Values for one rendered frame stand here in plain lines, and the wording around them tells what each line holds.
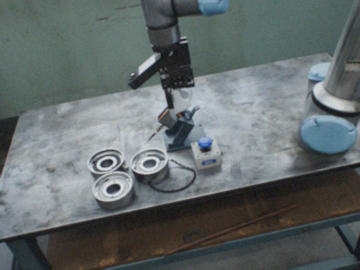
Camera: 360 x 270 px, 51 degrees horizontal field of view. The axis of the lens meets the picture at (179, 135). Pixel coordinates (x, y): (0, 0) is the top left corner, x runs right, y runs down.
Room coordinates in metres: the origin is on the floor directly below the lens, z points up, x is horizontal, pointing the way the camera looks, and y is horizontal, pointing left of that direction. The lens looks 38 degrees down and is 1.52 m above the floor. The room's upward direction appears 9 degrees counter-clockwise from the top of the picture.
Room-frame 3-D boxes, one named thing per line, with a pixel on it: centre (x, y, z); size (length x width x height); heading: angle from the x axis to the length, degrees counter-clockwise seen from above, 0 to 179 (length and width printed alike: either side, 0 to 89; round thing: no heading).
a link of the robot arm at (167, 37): (0.84, 0.00, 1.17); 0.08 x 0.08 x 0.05
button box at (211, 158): (0.79, -0.07, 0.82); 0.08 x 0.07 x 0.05; 94
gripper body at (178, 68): (0.84, -0.01, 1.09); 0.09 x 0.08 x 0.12; 89
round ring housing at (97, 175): (0.81, 0.22, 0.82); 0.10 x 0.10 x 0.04
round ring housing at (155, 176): (0.78, 0.10, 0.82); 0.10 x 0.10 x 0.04
